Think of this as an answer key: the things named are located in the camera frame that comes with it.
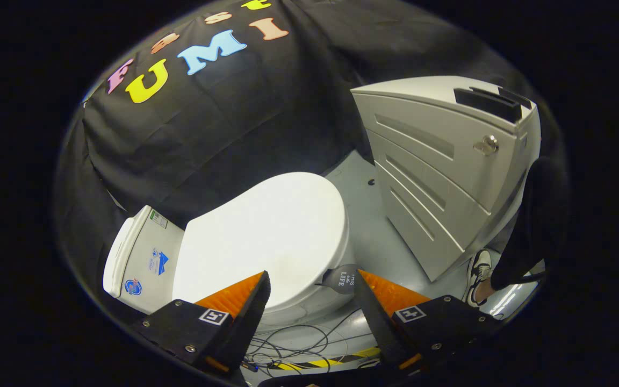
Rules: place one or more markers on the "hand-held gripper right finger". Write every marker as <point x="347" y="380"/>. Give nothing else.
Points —
<point x="376" y="322"/>

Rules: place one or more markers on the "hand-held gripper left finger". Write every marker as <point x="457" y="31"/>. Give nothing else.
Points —
<point x="250" y="322"/>

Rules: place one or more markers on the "white toilet lid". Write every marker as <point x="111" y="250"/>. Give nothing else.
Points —
<point x="266" y="231"/>

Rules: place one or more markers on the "white toilet with tank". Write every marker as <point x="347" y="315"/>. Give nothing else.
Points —
<point x="145" y="269"/>

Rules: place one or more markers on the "dark printed tag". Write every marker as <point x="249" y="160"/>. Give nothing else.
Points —
<point x="342" y="278"/>

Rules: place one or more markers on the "yellow black hazard tape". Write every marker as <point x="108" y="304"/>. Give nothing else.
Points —
<point x="320" y="363"/>

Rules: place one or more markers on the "white and black sneaker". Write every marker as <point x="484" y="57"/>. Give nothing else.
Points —
<point x="479" y="269"/>

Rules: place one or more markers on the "white drawer cabinet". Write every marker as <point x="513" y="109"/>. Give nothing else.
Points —
<point x="427" y="177"/>

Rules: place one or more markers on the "person's leg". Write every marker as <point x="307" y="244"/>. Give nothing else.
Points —
<point x="535" y="226"/>

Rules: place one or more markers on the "black backdrop cloth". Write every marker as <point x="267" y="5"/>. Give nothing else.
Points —
<point x="223" y="129"/>

